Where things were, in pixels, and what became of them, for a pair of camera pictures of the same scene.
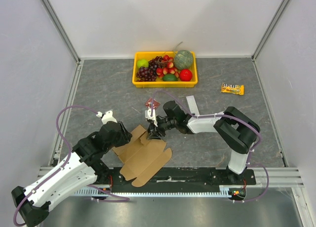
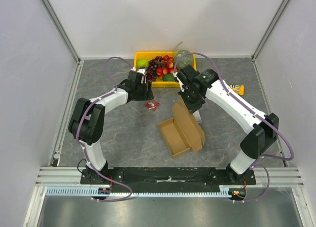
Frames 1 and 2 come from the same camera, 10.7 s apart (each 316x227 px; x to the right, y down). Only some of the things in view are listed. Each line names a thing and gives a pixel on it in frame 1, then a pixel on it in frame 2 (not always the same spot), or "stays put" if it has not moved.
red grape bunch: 167,66 stays put
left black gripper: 126,136 → 148,94
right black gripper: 155,129 → 194,106
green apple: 142,62 stays put
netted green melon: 183,59 stays put
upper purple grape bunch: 157,62 stays put
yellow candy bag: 232,88 stays put
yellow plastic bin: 147,56 stays put
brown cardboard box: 142,158 → 181,132
